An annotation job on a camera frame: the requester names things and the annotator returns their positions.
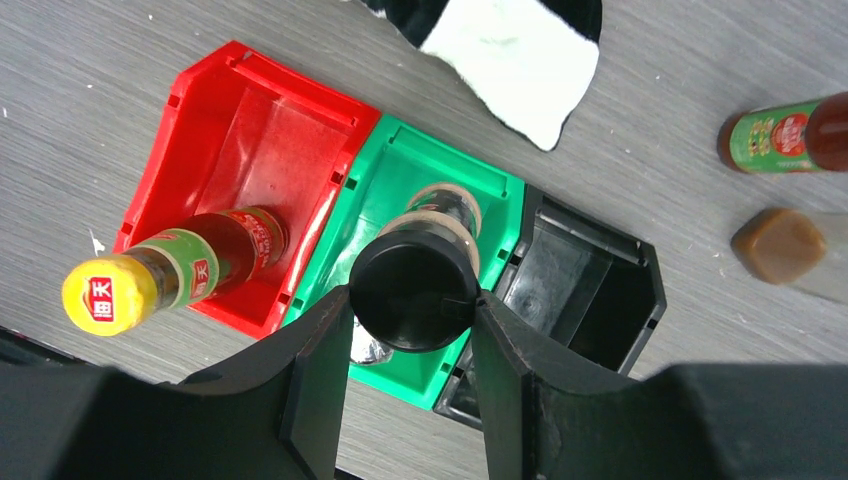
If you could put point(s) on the red plastic bin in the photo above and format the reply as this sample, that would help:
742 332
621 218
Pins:
240 129

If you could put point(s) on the brown sauce glass bottle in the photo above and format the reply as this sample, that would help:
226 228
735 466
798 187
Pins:
806 251

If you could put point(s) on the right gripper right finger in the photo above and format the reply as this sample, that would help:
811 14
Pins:
548 413

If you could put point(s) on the black plastic bin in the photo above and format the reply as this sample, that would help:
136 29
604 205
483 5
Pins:
590 287

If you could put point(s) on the red label spice jar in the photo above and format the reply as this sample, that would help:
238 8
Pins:
414 287

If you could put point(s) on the black white checkered cloth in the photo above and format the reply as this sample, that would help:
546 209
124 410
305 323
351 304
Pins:
530 62

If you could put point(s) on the green plastic bin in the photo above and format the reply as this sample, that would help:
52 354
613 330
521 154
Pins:
397 161

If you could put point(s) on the green label spice jar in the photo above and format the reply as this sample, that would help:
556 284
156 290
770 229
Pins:
365 349

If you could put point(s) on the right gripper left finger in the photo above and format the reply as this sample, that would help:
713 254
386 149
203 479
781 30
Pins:
270 411

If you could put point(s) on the yellow cap chili sauce bottle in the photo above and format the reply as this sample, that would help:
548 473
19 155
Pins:
804 137

